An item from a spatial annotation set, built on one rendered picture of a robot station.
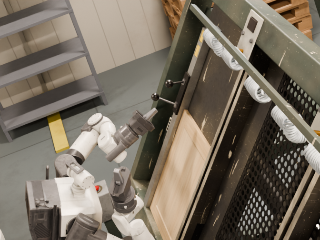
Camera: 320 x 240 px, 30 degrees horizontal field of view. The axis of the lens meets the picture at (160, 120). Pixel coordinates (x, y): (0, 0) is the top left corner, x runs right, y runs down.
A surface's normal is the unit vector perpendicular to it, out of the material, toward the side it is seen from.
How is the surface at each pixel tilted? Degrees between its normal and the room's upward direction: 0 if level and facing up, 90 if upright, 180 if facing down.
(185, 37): 90
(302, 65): 57
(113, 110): 0
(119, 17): 90
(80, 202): 23
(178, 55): 90
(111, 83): 0
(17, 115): 0
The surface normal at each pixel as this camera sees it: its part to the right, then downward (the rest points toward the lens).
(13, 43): 0.28, 0.49
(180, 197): -0.92, -0.12
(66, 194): 0.13, -0.87
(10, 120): -0.25, -0.79
